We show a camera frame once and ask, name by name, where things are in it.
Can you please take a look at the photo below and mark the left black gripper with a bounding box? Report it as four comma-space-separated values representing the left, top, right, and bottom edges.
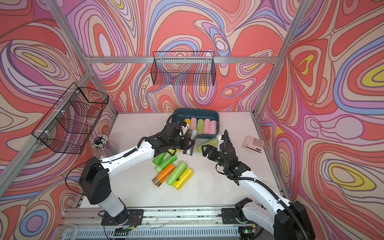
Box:
168, 136, 196, 151

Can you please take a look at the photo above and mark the light green roll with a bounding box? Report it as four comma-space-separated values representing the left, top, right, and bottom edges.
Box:
197, 138, 219, 153

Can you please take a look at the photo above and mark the grey trash bag roll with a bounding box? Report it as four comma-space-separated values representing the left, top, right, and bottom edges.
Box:
183, 130, 198, 156

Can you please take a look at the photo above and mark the teal plastic storage box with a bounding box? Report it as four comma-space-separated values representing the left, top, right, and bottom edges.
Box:
171, 108, 220, 139

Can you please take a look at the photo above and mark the thin pink trash bag roll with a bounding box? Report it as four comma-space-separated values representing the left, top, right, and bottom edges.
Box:
190, 118, 197, 130

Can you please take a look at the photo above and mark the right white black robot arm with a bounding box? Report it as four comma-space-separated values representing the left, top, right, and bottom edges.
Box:
200, 142, 316, 240

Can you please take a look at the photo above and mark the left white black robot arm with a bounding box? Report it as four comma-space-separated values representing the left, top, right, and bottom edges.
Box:
79, 121, 195, 225

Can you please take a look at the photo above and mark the orange trash bag roll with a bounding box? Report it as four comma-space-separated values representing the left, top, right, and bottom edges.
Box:
152, 164, 175, 187

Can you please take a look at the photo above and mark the green roll beside yellow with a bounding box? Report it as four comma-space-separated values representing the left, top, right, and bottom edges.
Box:
166, 162, 187, 186

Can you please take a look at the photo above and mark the pink calculator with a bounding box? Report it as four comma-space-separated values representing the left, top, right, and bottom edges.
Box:
244, 136, 264, 154

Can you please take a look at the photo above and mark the clear cup of pencils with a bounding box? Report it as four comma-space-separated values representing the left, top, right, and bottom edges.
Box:
91, 134, 113, 157

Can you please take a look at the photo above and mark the back black wire basket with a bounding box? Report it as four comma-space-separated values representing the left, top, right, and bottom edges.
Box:
151, 51, 216, 86

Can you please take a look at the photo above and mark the black wire basket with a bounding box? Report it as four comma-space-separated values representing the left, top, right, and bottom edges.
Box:
151, 51, 216, 86
32, 83, 109, 155

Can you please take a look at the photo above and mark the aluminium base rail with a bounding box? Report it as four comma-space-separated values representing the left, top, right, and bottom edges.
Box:
53, 205, 271, 240

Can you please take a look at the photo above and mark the left black wire basket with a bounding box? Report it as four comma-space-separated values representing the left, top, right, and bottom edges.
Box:
32, 83, 109, 155

